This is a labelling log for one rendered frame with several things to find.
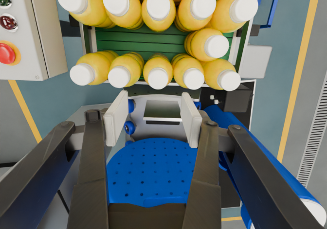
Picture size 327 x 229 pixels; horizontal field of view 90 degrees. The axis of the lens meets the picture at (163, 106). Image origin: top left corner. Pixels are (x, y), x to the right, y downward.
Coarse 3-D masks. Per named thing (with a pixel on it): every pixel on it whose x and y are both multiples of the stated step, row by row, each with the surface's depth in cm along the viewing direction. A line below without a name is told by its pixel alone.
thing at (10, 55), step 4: (0, 44) 28; (4, 44) 28; (0, 48) 28; (4, 48) 28; (8, 48) 28; (0, 52) 28; (4, 52) 28; (8, 52) 29; (12, 52) 29; (0, 56) 29; (4, 56) 29; (8, 56) 29; (12, 56) 29; (0, 60) 29; (4, 60) 29; (8, 60) 29; (12, 60) 29
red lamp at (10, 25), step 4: (0, 16) 27; (4, 16) 27; (8, 16) 27; (0, 20) 27; (4, 20) 27; (8, 20) 27; (12, 20) 27; (0, 24) 27; (4, 24) 27; (8, 24) 27; (12, 24) 27; (4, 28) 27; (8, 28) 27; (12, 28) 28
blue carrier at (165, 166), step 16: (128, 144) 50; (144, 144) 50; (160, 144) 51; (176, 144) 51; (112, 160) 43; (128, 160) 43; (144, 160) 44; (160, 160) 44; (176, 160) 44; (192, 160) 44; (112, 176) 38; (128, 176) 38; (144, 176) 39; (160, 176) 39; (176, 176) 39; (112, 192) 34; (128, 192) 34; (144, 192) 35; (160, 192) 35; (176, 192) 35
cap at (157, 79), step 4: (152, 72) 31; (156, 72) 31; (160, 72) 31; (164, 72) 31; (148, 76) 32; (152, 76) 31; (156, 76) 31; (160, 76) 31; (164, 76) 31; (148, 80) 32; (152, 80) 32; (156, 80) 32; (160, 80) 32; (164, 80) 32; (152, 84) 32; (156, 84) 32; (160, 84) 32; (164, 84) 32; (156, 88) 32; (160, 88) 32
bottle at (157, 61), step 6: (156, 54) 43; (162, 54) 45; (150, 60) 36; (156, 60) 35; (162, 60) 35; (168, 60) 41; (144, 66) 37; (150, 66) 34; (156, 66) 34; (162, 66) 34; (168, 66) 35; (144, 72) 36; (168, 72) 35; (144, 78) 37; (168, 78) 35
